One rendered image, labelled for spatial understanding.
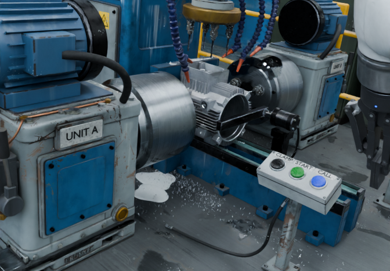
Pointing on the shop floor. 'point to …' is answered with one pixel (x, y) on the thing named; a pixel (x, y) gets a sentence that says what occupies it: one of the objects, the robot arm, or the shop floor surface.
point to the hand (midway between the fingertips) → (378, 170)
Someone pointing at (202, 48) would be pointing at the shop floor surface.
